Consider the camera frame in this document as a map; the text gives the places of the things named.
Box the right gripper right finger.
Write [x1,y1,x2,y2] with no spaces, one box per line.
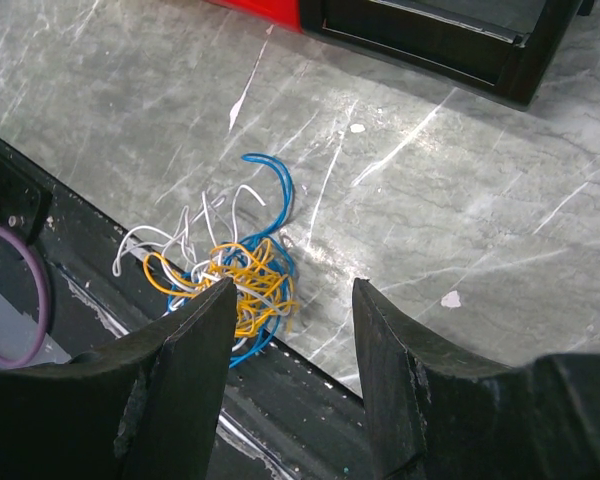
[352,279,600,479]

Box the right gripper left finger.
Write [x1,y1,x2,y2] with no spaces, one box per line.
[0,279,236,479]

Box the yellow wire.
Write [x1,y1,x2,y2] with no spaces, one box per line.
[142,237,300,339]

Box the white wire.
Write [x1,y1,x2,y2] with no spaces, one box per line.
[111,183,291,351]

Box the black plastic bin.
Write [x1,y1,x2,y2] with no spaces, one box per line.
[299,0,594,110]

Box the red plastic bin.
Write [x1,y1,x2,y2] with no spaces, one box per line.
[209,0,302,32]

